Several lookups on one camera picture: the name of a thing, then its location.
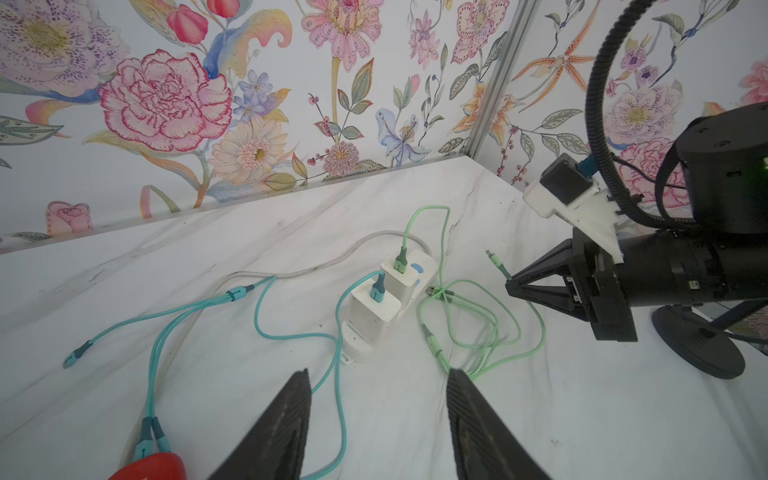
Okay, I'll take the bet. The white charger teal cable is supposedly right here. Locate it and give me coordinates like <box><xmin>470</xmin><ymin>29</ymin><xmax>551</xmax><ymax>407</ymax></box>
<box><xmin>62</xmin><ymin>271</ymin><xmax>403</xmax><ymax>480</ymax></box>

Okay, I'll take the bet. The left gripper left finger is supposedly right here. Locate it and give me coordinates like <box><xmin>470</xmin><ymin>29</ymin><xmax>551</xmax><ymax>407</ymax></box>
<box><xmin>211</xmin><ymin>369</ymin><xmax>312</xmax><ymax>480</ymax></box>

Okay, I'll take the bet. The red electric shaver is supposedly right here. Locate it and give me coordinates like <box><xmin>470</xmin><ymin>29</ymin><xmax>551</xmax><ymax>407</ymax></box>
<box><xmin>109</xmin><ymin>452</ymin><xmax>187</xmax><ymax>480</ymax></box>

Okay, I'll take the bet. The white charger green cable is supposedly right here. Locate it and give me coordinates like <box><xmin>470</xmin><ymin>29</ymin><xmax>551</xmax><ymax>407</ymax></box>
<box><xmin>380</xmin><ymin>205</ymin><xmax>547</xmax><ymax>380</ymax></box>

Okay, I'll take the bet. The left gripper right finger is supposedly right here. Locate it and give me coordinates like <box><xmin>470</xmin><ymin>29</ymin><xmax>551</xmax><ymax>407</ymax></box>
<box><xmin>446</xmin><ymin>369</ymin><xmax>548</xmax><ymax>480</ymax></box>

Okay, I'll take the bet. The white power strip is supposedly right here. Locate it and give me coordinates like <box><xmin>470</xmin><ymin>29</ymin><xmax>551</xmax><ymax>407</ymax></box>
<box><xmin>128</xmin><ymin>229</ymin><xmax>440</xmax><ymax>445</ymax></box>

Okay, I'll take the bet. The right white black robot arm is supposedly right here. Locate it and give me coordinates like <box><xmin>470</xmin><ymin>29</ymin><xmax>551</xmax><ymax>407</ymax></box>
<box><xmin>505</xmin><ymin>1</ymin><xmax>767</xmax><ymax>342</ymax></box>

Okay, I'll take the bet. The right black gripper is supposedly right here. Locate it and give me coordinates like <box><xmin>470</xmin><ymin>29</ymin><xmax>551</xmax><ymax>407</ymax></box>
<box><xmin>505</xmin><ymin>228</ymin><xmax>638</xmax><ymax>342</ymax></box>

